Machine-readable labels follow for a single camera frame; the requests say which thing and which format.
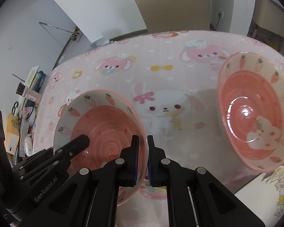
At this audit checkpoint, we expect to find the pink cartoon tablecloth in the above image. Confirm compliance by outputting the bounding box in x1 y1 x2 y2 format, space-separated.
33 31 284 226

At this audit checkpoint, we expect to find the white cartoon plate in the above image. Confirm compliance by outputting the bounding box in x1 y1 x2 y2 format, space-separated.
235 165 284 226

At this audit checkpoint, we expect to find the pink strawberry bowl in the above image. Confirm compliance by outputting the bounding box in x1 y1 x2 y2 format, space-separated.
53 90 149 204

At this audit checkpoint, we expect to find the beige bathroom vanity cabinet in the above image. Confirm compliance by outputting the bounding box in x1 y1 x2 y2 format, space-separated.
252 0 284 38

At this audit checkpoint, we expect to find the pink carrot bunny bowl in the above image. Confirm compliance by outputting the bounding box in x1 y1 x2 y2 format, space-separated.
218 52 284 173

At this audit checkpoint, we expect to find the beige three-door refrigerator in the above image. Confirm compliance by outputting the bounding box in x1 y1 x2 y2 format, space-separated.
134 0 210 33

